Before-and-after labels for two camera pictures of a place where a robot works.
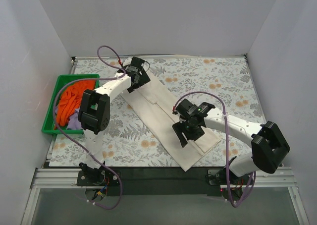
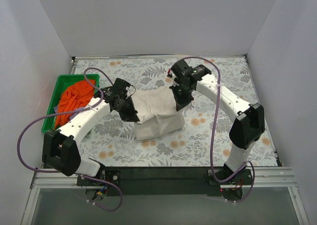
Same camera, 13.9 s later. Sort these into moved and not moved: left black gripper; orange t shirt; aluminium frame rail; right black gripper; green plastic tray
Moved: left black gripper; right black gripper
Not moved: orange t shirt; green plastic tray; aluminium frame rail
